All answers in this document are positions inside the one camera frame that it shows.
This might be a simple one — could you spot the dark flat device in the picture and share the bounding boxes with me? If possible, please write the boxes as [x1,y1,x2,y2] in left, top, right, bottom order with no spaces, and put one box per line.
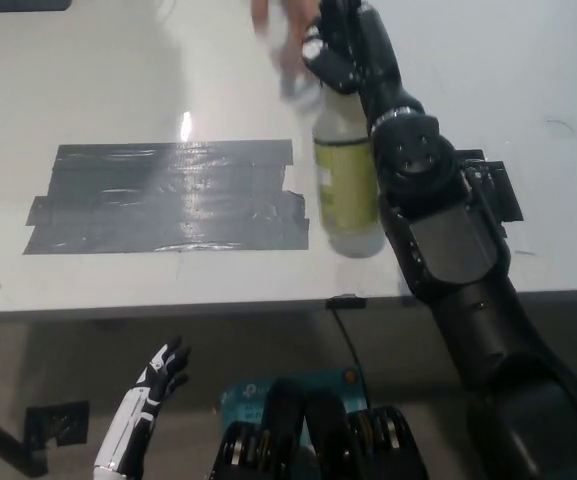
[0,0,72,12]

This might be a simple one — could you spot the black table leg bar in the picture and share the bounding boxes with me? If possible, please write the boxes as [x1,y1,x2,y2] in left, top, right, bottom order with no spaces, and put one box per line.
[0,397,49,479]

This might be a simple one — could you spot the black tape tab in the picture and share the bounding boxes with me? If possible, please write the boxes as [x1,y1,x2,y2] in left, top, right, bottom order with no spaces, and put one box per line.
[325,295,367,310]

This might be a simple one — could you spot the black floor tape patch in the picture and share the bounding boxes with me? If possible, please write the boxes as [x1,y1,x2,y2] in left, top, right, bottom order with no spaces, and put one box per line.
[23,399,91,449]

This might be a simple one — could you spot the small black tape patch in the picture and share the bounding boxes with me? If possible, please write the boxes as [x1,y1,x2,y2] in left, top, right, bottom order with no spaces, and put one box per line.
[460,148,525,239]

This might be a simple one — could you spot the black robot torso blocks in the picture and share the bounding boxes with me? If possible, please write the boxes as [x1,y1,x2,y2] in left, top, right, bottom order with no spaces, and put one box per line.
[209,378,428,480]

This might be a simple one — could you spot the large grey tape patch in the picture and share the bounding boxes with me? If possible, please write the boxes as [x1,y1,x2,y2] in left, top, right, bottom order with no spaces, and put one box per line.
[22,139,311,257]

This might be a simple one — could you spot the spray bottle with black trigger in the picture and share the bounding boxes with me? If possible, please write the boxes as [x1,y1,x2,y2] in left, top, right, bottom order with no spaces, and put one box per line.
[311,83,387,259]

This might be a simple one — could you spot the teal router box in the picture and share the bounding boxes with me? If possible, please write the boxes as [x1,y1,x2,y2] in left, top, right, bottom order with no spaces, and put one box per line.
[217,368,370,451]

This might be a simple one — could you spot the person hand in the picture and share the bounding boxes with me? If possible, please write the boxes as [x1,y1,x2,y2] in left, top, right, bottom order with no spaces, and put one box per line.
[250,0,322,110]

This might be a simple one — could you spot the black cable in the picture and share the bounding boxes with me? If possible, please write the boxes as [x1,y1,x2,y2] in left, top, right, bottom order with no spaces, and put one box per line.
[331,307,370,411]

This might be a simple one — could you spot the right robot hand black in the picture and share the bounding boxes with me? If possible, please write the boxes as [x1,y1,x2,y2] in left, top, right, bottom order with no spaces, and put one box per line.
[301,0,424,125]

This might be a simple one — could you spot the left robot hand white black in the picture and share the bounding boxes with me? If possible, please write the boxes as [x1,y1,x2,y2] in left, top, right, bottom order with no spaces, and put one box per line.
[137,335,192,419]

